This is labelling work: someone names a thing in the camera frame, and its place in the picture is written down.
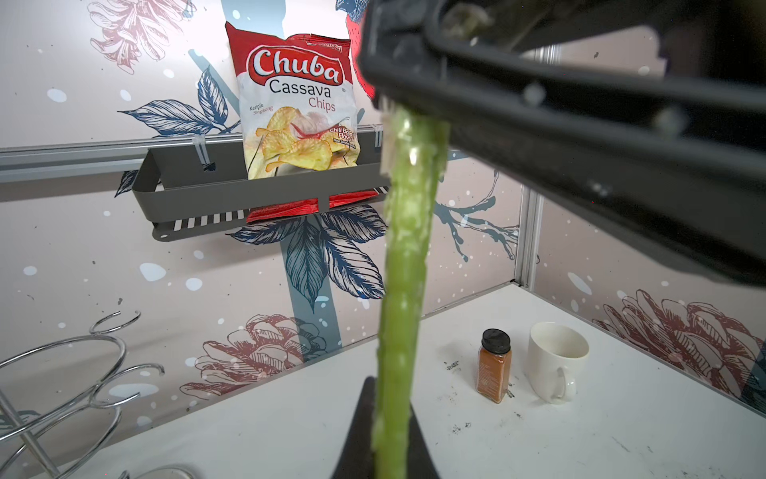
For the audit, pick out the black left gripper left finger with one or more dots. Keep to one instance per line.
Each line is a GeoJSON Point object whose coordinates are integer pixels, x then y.
{"type": "Point", "coordinates": [356, 460]}

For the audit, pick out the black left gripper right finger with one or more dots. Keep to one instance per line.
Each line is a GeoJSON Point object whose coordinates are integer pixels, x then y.
{"type": "Point", "coordinates": [419, 461]}

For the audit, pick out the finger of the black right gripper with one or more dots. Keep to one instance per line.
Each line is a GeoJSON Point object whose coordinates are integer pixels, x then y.
{"type": "Point", "coordinates": [674, 167]}

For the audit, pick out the pink artificial flower bouquet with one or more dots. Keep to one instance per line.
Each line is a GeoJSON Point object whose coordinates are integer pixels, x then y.
{"type": "Point", "coordinates": [415, 154]}

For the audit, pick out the brown spice bottle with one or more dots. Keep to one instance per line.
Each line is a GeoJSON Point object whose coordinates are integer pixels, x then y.
{"type": "Point", "coordinates": [495, 362]}

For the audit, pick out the white ceramic mug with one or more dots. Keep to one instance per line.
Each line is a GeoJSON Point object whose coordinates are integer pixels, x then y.
{"type": "Point", "coordinates": [555, 360]}

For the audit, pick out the chrome wine glass rack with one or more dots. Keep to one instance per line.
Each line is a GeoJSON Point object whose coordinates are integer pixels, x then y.
{"type": "Point", "coordinates": [70, 393]}

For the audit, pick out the Chuba cassava chips bag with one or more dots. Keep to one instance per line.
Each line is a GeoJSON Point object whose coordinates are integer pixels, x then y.
{"type": "Point", "coordinates": [297, 104]}

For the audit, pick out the black wire wall basket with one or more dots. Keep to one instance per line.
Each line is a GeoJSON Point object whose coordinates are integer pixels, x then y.
{"type": "Point", "coordinates": [184, 198]}

